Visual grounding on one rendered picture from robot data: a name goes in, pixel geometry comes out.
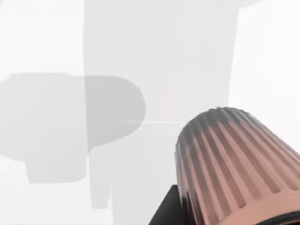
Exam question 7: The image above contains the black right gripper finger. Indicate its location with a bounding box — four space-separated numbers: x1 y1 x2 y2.
148 184 196 225

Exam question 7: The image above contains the ribbed terracotta plant pot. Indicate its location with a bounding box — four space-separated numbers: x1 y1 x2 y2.
174 106 300 225

